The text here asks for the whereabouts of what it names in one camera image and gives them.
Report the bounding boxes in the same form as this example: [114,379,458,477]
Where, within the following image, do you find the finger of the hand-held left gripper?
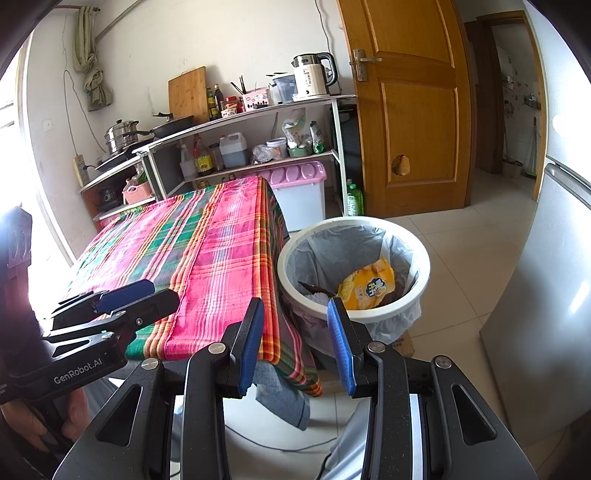
[41,288,182,357]
[51,278,157,324]

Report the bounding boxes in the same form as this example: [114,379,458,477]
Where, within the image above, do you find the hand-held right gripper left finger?
[54,298,266,480]

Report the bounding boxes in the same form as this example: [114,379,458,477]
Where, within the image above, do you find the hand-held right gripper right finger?
[326,296,539,480]

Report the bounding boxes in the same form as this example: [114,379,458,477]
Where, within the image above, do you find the white plastic bin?
[277,216,431,344]

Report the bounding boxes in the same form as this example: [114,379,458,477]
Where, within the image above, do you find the brown snack wrapper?
[297,279,340,298]

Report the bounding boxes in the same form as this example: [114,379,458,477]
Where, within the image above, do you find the orange yellow snack bag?
[337,256,397,311]

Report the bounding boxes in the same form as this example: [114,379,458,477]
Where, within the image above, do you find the translucent bin liner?
[281,226,423,344]

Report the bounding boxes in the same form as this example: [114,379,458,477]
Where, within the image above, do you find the person's left hand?
[0,385,92,455]

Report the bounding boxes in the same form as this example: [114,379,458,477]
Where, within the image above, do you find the cardboard box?
[383,330,416,358]

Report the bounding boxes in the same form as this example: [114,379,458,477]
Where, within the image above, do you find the pink green plaid tablecloth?
[65,175,324,398]

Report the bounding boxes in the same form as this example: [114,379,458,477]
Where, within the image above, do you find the grey cloth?
[255,295,319,431]

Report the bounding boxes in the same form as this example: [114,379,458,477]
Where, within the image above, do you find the pink plastic basket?
[122,181,153,205]

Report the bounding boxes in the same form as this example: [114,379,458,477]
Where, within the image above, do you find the low white shelf unit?
[76,154,160,222]

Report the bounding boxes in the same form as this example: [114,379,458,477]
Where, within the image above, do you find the tall white kitchen shelf unit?
[141,93,358,217]

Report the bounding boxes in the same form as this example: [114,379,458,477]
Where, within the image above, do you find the black induction cooktop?
[95,145,153,172]

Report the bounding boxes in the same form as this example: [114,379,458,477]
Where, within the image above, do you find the clear plastic bottle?
[179,144,197,182]

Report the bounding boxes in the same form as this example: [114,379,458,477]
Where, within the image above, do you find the green soda bottle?
[345,179,365,217]

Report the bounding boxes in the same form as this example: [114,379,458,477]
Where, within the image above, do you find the pink lid storage box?
[269,161,328,234]

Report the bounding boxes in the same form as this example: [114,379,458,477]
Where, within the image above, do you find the red cap oil bottle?
[193,134,215,176]

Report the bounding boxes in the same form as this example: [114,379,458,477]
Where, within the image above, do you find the stainless steamer pot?
[104,119,151,155]

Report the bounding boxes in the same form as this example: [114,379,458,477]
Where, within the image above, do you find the black frying pan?
[139,112,195,139]

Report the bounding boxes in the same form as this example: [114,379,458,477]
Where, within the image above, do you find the white jerrycan dark liquid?
[219,132,250,169]

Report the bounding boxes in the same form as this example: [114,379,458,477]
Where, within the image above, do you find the bamboo cutting board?
[167,66,209,125]

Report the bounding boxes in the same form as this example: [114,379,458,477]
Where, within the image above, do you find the black appliance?
[337,108,363,185]

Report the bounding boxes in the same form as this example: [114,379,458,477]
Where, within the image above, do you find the grey refrigerator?
[480,0,591,455]

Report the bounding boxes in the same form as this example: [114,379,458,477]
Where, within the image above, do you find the white plastic bags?
[281,108,308,148]

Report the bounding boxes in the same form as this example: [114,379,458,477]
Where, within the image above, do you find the pink utensil box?
[242,86,271,113]

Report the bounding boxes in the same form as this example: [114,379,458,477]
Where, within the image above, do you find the hanging grey rag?
[74,6,114,112]

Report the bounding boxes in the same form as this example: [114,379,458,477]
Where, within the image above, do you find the wooden door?
[336,0,476,220]

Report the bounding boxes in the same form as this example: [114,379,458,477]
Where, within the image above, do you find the clear plastic storage container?
[272,74,297,104]

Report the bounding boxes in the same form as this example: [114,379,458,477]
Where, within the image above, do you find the white electric kettle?
[291,52,339,102]

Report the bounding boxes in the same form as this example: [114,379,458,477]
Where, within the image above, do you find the black floor cable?
[222,425,342,480]

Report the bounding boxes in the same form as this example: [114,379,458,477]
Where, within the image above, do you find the dark wooden door frame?
[464,10,546,204]

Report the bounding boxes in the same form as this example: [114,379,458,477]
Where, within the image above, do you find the metal door handle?
[352,48,383,83]

